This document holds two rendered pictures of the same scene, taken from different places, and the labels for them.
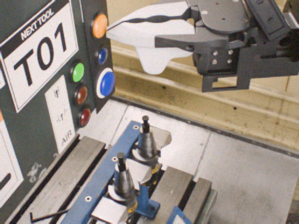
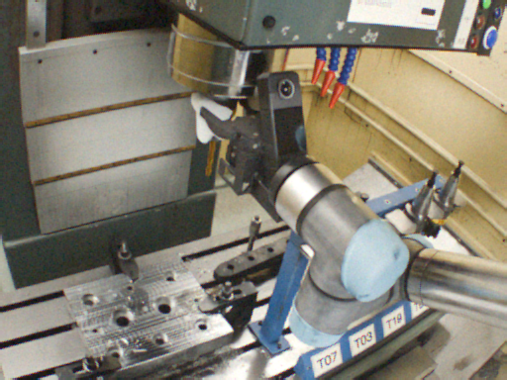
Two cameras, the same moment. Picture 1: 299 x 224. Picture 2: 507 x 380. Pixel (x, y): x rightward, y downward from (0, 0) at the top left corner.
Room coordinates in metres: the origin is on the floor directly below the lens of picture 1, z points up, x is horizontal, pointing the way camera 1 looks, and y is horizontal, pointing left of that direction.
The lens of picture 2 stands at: (-0.29, 0.08, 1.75)
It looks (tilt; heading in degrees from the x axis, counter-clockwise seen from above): 36 degrees down; 21
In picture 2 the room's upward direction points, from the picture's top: 12 degrees clockwise
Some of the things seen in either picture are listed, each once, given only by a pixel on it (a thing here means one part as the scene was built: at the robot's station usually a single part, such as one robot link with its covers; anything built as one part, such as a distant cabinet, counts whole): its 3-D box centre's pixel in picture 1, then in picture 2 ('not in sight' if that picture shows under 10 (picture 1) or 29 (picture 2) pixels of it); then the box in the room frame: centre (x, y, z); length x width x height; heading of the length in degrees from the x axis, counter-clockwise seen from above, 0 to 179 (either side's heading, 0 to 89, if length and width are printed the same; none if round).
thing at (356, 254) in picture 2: not in sight; (354, 246); (0.10, 0.11, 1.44); 0.11 x 0.08 x 0.09; 61
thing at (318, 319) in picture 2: not in sight; (337, 298); (0.12, 0.10, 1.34); 0.11 x 0.08 x 0.11; 150
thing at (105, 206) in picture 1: (111, 212); (401, 222); (0.51, 0.06, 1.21); 0.07 x 0.05 x 0.01; 61
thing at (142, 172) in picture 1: (135, 171); (431, 209); (0.61, 0.01, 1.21); 0.07 x 0.05 x 0.01; 61
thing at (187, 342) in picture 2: not in sight; (144, 318); (0.18, 0.44, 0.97); 0.29 x 0.23 x 0.05; 151
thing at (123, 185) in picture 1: (122, 177); (424, 198); (0.56, 0.03, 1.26); 0.04 x 0.04 x 0.07
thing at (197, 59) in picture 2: not in sight; (231, 34); (0.24, 0.36, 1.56); 0.16 x 0.16 x 0.12
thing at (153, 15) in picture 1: (148, 34); not in sight; (0.41, -0.02, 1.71); 0.09 x 0.03 x 0.06; 91
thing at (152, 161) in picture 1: (146, 153); (443, 203); (0.66, -0.02, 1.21); 0.06 x 0.06 x 0.03
